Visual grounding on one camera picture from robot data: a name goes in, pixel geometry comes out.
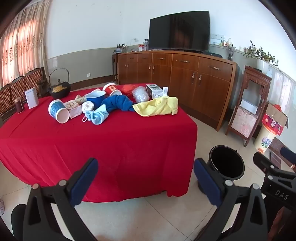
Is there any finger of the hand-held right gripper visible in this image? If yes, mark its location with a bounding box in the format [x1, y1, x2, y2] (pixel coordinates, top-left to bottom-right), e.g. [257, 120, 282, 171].
[280, 146, 296, 171]
[253, 152, 281, 172]

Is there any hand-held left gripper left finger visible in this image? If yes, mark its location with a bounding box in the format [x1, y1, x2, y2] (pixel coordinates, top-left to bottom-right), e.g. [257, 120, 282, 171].
[23, 158, 99, 241]

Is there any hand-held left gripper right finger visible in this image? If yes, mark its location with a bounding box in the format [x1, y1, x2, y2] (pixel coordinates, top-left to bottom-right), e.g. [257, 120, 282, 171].
[193, 158, 269, 241]

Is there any black plastic bucket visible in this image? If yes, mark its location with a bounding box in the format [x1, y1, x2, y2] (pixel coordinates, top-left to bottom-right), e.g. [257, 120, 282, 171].
[209, 145, 245, 183]

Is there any light blue face mask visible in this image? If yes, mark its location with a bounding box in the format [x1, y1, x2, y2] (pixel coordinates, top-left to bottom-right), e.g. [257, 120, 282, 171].
[83, 105, 109, 125]

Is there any pink paper box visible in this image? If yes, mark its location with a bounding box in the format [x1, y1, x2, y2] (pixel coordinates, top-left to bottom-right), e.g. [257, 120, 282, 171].
[63, 100, 82, 119]

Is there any white paper wrapper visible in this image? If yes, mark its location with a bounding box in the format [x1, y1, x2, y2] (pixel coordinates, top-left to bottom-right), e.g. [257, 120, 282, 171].
[82, 101, 95, 114]

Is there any blue print paper cup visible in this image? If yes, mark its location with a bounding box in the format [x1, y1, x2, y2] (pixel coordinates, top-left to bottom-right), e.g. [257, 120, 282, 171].
[48, 99, 70, 124]

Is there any blue enamel mug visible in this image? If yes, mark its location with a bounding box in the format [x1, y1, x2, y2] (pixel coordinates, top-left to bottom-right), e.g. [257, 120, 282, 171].
[86, 91, 106, 109]

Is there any blue towel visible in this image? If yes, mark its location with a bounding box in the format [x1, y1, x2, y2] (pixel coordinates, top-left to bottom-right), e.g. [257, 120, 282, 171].
[96, 95, 134, 113]

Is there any yellow towel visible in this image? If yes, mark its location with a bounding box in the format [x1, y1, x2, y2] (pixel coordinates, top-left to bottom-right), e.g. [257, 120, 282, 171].
[132, 96, 178, 117]

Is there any red paper cup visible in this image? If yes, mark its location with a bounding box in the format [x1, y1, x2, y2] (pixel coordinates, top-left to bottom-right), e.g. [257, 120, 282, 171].
[102, 83, 122, 96]

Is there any red plastic bag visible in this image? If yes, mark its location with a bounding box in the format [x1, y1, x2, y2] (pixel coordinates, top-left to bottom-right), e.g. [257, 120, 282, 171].
[118, 84, 141, 95]

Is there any clear plastic bag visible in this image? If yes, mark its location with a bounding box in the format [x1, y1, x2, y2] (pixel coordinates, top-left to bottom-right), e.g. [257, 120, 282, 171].
[132, 86, 151, 102]

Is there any white printed box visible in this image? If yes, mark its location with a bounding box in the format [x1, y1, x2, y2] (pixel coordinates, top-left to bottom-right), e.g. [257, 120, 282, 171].
[146, 84, 163, 99]

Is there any cardboard box red print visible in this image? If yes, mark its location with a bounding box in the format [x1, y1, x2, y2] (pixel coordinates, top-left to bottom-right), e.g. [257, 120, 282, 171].
[262, 102, 289, 136]

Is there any red tablecloth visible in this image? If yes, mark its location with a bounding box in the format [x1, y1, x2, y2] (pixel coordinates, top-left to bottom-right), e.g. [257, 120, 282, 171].
[0, 83, 198, 203]

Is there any pink cushion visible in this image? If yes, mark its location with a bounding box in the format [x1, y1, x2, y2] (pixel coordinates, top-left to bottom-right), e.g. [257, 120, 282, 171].
[229, 105, 258, 137]

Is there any tall wooden stand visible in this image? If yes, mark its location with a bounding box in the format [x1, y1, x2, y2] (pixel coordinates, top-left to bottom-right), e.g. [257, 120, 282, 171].
[225, 65, 272, 147]

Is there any potted plant white pot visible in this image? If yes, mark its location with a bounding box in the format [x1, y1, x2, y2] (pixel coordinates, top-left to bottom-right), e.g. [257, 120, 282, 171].
[243, 40, 281, 75]

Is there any black cast iron teapot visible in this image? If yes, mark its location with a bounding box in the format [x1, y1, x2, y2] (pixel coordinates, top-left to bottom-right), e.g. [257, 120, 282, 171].
[48, 68, 71, 99]

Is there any white tin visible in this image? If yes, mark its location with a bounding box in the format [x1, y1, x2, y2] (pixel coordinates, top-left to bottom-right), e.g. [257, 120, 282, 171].
[25, 87, 38, 109]

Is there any dark red jar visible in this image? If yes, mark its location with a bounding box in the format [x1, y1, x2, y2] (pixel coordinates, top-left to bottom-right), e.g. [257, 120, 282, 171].
[14, 97, 25, 114]

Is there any wooden sideboard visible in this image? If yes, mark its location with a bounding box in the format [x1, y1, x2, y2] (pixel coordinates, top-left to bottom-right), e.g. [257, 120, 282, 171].
[112, 50, 237, 131]

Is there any carved wooden bench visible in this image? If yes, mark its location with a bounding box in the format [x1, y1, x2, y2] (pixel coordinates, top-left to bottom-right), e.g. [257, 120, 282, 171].
[0, 67, 50, 116]

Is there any black set-top box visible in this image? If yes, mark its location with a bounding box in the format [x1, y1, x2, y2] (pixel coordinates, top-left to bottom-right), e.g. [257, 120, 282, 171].
[203, 50, 222, 58]

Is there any small potted plant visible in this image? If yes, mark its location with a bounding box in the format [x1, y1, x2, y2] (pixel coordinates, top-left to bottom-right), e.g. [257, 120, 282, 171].
[113, 43, 127, 54]

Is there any pink floral curtain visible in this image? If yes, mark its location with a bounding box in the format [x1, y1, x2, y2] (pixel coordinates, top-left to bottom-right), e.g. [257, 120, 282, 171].
[0, 0, 50, 87]

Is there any black flat television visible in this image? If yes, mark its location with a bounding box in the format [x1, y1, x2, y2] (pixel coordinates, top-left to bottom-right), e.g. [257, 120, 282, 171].
[148, 10, 210, 52]

